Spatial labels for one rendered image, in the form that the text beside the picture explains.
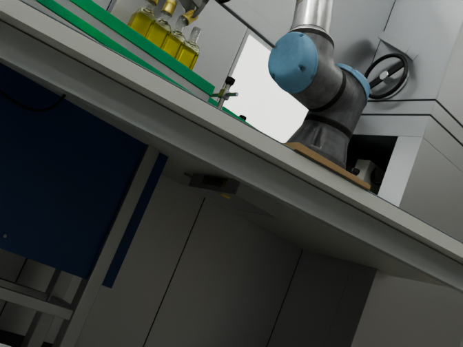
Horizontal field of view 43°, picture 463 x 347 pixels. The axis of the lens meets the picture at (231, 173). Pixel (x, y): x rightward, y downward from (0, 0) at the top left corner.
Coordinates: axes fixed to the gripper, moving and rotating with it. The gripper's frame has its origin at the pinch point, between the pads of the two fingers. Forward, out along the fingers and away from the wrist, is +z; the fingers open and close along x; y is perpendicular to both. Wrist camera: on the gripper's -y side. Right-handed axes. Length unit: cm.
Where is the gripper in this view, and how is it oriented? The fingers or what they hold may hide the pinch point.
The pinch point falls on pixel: (192, 16)
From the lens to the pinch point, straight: 187.7
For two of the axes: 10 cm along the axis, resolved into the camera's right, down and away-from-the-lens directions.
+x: 6.3, 0.9, -7.8
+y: -6.9, -4.1, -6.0
